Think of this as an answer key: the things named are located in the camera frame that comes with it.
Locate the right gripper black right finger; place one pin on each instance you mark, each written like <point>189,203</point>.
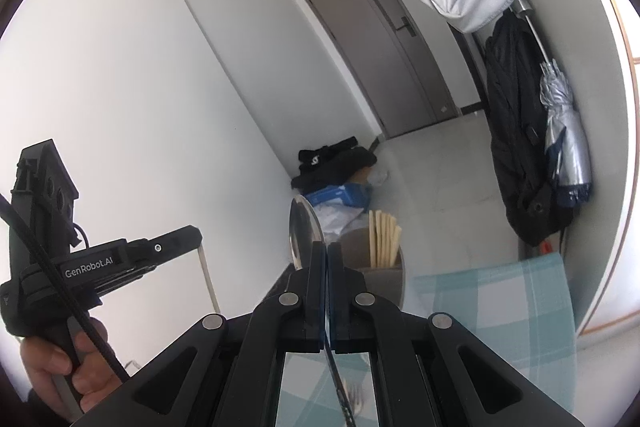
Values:
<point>430,371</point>

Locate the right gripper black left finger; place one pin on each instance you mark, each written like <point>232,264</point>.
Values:
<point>228,372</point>

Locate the silver spoon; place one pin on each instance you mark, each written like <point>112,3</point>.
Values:
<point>303,231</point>

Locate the person's left hand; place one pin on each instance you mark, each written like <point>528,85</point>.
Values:
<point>94,379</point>

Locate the white grey utensil holder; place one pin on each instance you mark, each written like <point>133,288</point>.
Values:
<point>386,282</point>

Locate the teal plaid table mat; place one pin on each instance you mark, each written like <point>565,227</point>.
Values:
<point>522,311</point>

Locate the wooden chopstick in holder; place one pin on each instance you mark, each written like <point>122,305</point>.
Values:
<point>384,240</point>

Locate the white plastic parcel bag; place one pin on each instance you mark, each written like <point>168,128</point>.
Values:
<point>337,219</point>

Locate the blue cardboard box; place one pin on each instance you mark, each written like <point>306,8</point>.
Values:
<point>353,195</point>

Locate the black clothing pile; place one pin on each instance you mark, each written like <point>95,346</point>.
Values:
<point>330,165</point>

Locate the silver folded umbrella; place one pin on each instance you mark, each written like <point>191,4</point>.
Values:
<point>566,145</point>

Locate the grey brown door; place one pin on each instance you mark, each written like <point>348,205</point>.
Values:
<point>391,62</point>

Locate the black jacket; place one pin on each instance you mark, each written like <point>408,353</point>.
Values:
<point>518,125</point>

